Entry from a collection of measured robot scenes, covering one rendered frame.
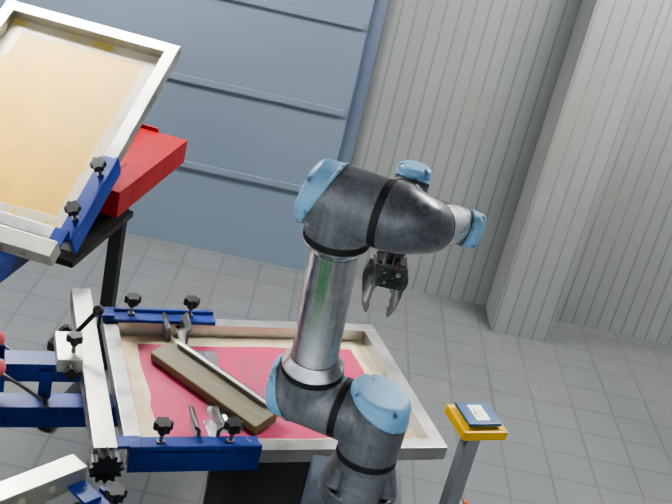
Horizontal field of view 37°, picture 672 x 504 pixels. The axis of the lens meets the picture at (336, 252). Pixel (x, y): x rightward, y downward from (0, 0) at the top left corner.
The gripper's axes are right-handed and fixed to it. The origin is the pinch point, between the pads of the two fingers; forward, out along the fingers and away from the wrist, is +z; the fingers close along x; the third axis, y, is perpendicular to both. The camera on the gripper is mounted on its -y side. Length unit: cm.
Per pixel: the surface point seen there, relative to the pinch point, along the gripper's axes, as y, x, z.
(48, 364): 1, -71, 32
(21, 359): 1, -78, 32
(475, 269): -296, 80, 116
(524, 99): -296, 79, 19
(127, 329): -34, -60, 39
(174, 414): -2, -41, 41
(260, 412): -4.6, -20.5, 37.0
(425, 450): -4.6, 20.9, 38.2
